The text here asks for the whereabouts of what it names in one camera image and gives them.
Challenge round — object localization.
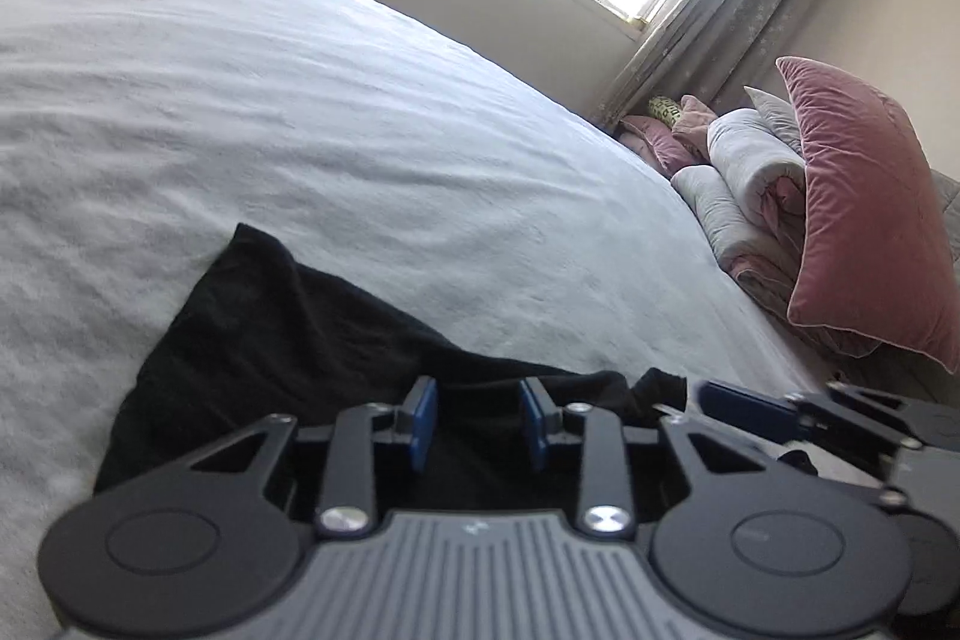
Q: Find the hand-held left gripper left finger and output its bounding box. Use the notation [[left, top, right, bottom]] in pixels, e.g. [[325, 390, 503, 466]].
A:
[[180, 376, 440, 536]]

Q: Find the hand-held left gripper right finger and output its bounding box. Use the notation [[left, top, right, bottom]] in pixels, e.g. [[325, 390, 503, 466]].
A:
[[519, 377, 781, 536]]

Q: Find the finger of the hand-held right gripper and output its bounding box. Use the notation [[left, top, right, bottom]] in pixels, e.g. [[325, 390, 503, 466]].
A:
[[782, 450, 908, 510], [697, 381, 927, 453]]

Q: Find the black shirt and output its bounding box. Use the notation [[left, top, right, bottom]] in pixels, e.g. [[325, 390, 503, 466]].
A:
[[94, 222, 689, 528]]

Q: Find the pink velvet pillow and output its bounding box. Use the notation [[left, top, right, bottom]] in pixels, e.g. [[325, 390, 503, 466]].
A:
[[775, 55, 960, 375]]

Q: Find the grey and pink folded quilt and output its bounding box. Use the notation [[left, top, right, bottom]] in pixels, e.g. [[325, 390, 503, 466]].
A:
[[670, 107, 886, 360]]

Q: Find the small pink pillow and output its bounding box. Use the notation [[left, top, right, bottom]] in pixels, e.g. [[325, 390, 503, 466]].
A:
[[619, 115, 706, 176]]

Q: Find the dusty pink cloth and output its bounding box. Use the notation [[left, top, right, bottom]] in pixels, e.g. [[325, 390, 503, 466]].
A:
[[671, 95, 722, 161]]

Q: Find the light grey pillow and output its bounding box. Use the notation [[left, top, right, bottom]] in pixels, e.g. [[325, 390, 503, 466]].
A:
[[742, 85, 807, 157]]

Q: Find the yellow patterned object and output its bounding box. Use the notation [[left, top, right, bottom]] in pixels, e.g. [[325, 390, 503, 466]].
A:
[[646, 95, 685, 127]]

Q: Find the bed with grey sheet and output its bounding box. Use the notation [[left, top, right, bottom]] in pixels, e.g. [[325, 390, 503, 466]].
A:
[[0, 0, 833, 640]]

